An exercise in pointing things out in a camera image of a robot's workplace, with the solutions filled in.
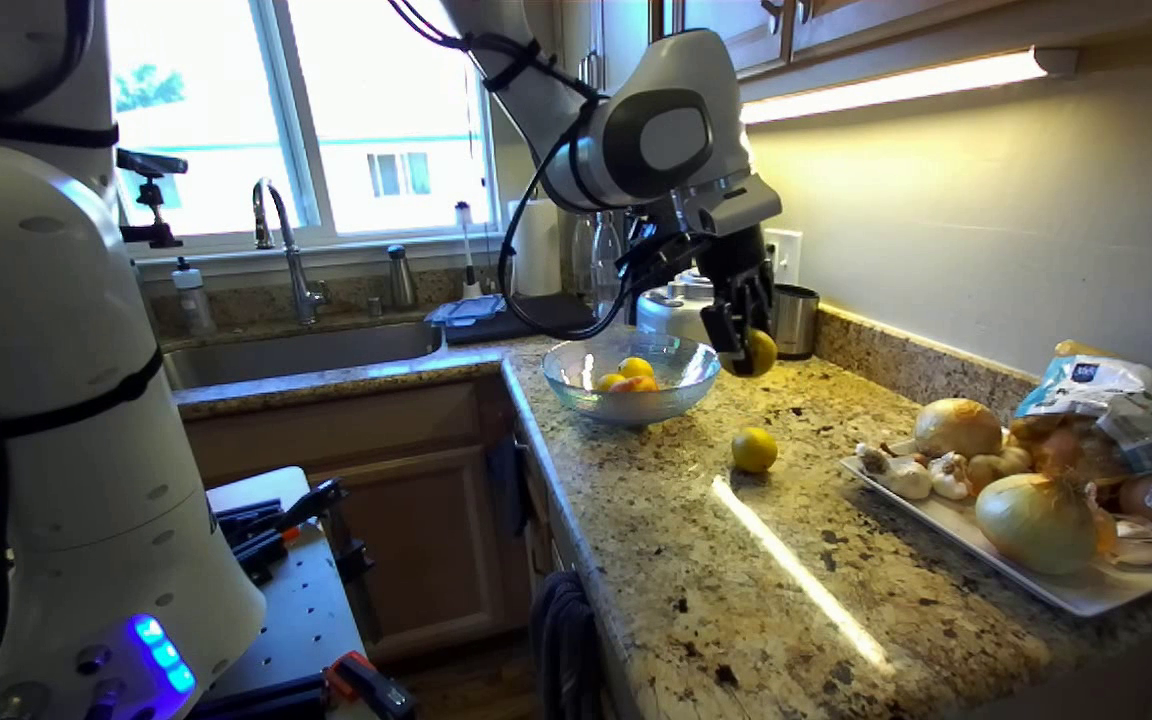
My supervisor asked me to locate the white wall outlet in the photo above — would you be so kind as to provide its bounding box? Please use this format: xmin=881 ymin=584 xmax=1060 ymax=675
xmin=765 ymin=223 xmax=809 ymax=286

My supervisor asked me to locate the kitchen window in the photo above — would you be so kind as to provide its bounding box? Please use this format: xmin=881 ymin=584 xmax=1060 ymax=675
xmin=100 ymin=0 xmax=506 ymax=250

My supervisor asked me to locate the garlic bulb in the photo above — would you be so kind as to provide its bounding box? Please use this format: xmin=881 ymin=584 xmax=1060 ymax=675
xmin=1106 ymin=513 xmax=1152 ymax=572

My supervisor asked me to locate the white perforated robot table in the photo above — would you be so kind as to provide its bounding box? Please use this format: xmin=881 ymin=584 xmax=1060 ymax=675
xmin=194 ymin=459 xmax=384 ymax=713

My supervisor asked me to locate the steel cup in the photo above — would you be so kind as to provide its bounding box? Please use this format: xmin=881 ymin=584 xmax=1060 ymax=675
xmin=773 ymin=281 xmax=822 ymax=361

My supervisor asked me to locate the black clamp tool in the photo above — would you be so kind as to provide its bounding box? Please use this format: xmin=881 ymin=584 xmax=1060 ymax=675
xmin=211 ymin=476 xmax=349 ymax=581

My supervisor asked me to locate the wooden drawer cabinet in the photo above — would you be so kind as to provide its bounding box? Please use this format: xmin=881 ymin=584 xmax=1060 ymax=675
xmin=503 ymin=385 xmax=613 ymax=720

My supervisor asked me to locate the wooden upper cabinet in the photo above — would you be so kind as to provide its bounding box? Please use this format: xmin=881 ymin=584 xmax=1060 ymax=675
xmin=659 ymin=0 xmax=1152 ymax=100

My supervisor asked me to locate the brown mushroom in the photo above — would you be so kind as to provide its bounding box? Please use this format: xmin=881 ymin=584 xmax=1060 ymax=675
xmin=966 ymin=452 xmax=1036 ymax=493

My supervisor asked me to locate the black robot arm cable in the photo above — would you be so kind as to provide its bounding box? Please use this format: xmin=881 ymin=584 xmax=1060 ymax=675
xmin=384 ymin=0 xmax=688 ymax=344

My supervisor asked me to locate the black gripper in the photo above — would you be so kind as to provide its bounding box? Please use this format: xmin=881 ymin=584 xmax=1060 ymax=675
xmin=696 ymin=195 xmax=782 ymax=377

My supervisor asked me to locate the clear glass bottle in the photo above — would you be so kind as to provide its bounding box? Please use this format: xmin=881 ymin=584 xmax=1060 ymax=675
xmin=573 ymin=206 xmax=631 ymax=325

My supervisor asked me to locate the dark ribbed drying mat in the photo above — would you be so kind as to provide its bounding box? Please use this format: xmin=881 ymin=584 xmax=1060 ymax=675
xmin=421 ymin=293 xmax=599 ymax=351

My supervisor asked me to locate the chrome kitchen faucet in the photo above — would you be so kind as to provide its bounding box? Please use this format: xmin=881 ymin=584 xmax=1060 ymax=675
xmin=248 ymin=174 xmax=326 ymax=328

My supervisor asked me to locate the round yellow onion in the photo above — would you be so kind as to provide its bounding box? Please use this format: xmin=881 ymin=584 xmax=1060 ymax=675
xmin=911 ymin=396 xmax=1006 ymax=464

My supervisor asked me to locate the dark hanging towel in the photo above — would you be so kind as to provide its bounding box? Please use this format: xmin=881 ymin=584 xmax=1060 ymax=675
xmin=487 ymin=431 xmax=535 ymax=539

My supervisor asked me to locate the soap dispenser bottle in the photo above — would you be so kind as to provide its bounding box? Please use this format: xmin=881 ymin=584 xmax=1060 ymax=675
xmin=166 ymin=250 xmax=214 ymax=341

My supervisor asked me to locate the under cabinet light bar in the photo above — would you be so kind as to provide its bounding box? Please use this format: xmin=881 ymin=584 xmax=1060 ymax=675
xmin=737 ymin=45 xmax=1083 ymax=131

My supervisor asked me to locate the blue plastic container lid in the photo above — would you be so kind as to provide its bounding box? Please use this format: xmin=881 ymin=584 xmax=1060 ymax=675
xmin=424 ymin=293 xmax=510 ymax=337

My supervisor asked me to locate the black camera on tripod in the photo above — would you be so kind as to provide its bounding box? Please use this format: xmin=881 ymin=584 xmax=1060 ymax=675
xmin=106 ymin=145 xmax=192 ymax=250

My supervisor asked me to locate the red black clamp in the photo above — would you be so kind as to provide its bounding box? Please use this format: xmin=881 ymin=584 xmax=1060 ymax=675
xmin=320 ymin=646 xmax=424 ymax=720

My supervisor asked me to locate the clear glass bowl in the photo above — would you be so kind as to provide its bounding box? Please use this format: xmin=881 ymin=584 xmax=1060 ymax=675
xmin=538 ymin=325 xmax=728 ymax=431

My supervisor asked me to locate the large pale onion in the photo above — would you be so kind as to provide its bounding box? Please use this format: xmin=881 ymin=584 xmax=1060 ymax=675
xmin=973 ymin=466 xmax=1103 ymax=581

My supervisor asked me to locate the wooden sink cabinet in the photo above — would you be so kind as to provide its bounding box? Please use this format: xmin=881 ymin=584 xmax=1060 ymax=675
xmin=179 ymin=377 xmax=538 ymax=662

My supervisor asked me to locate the blue white plastic bag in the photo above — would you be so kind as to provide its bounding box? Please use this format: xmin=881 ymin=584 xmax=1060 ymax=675
xmin=1013 ymin=349 xmax=1152 ymax=479

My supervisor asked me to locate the white paper towel roll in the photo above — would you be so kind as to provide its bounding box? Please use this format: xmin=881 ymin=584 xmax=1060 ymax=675
xmin=506 ymin=195 xmax=569 ymax=300

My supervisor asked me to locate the white rectangular tray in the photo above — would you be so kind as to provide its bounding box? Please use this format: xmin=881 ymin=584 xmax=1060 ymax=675
xmin=843 ymin=445 xmax=1152 ymax=620

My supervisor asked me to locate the blue hanging towel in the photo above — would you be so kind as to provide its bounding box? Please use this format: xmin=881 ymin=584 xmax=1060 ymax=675
xmin=529 ymin=569 xmax=606 ymax=720

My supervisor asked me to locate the steel sink basin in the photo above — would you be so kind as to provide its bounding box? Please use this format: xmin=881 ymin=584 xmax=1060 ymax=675
xmin=160 ymin=315 xmax=445 ymax=391

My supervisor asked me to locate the dish brush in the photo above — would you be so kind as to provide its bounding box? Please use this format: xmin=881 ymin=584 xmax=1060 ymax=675
xmin=453 ymin=195 xmax=487 ymax=300

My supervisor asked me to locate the chrome sink sprayer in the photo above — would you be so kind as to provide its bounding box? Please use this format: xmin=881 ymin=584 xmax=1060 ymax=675
xmin=384 ymin=238 xmax=424 ymax=313

